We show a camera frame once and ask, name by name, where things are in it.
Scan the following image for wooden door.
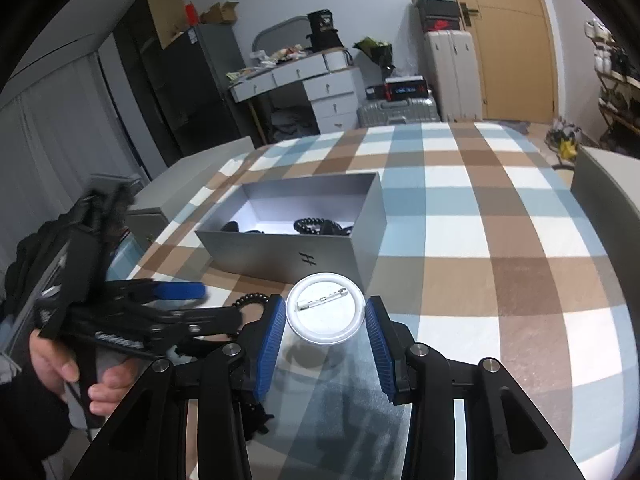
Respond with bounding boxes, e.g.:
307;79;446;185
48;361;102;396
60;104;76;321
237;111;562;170
458;0;558;124

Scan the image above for stacked shoe boxes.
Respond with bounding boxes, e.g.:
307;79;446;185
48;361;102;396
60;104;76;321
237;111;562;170
411;0;460;32

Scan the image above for grey right bedside cabinet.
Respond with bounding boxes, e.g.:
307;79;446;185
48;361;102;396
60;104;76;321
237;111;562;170
569;144;640;271

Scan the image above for white round pin badge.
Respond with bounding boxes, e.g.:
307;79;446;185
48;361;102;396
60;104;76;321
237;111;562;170
285;272;366;346

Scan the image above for grey left bedside cabinet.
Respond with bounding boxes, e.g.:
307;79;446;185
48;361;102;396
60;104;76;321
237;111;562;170
126;136;255;249

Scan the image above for black beaded hair tie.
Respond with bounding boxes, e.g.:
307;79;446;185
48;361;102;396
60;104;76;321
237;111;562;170
231;290;271;311

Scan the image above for wooden shoe rack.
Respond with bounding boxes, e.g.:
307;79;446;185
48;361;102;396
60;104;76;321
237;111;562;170
584;18;639;158

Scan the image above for grey bedside cabinet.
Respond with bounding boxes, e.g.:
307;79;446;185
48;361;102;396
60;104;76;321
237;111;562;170
126;136;255;249
569;144;640;271

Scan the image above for black red box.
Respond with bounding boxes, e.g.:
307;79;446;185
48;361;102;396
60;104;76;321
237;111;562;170
366;76;431;102

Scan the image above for black box on desk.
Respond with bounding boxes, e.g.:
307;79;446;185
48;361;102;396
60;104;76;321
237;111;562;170
306;9;344;52

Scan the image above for cardboard box on refrigerator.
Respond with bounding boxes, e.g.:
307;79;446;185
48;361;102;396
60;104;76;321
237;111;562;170
201;1;238;25

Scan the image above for black refrigerator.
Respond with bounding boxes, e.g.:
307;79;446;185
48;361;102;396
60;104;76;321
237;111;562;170
162;24;262;156

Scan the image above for grey curtain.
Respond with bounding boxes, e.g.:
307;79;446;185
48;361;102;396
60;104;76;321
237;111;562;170
1;54;149;273

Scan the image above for black spiral hair tie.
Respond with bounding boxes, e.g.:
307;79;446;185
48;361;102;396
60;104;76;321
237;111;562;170
292;216;355;238

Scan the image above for plaid checkered bedsheet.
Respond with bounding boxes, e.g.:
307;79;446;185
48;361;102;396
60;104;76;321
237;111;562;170
130;122;639;479

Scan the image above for silver cardboard box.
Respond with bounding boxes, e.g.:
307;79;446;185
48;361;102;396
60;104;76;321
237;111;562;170
195;172;387;289

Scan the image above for person's left hand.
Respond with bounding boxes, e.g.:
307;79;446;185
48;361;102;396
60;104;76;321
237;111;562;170
29;330;139;417

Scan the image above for silver lying suitcase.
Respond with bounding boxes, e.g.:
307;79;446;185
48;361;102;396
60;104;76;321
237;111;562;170
357;98;440;128

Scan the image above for white upright suitcase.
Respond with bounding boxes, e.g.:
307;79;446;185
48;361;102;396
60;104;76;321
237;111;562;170
424;30;483;122

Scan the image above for white desk with drawers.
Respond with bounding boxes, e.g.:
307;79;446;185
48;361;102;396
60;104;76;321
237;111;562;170
230;48;366;133

